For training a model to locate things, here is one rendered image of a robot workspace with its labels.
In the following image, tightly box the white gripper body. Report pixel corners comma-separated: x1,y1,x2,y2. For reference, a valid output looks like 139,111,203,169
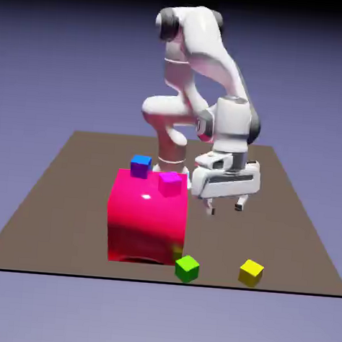
189,155,263,204

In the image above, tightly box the small magenta cube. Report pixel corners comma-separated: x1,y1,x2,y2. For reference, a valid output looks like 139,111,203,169
156,170,184,199

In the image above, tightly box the small green cube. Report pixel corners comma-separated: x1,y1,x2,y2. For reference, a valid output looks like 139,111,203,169
172,254,201,284

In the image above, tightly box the small yellow cube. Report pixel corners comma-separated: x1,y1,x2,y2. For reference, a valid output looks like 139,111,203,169
237,258,266,289

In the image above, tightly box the small blue cube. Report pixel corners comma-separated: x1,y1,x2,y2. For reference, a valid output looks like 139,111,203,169
128,154,154,180

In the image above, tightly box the large red box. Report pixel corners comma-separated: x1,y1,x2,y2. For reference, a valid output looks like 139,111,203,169
102,167,191,268

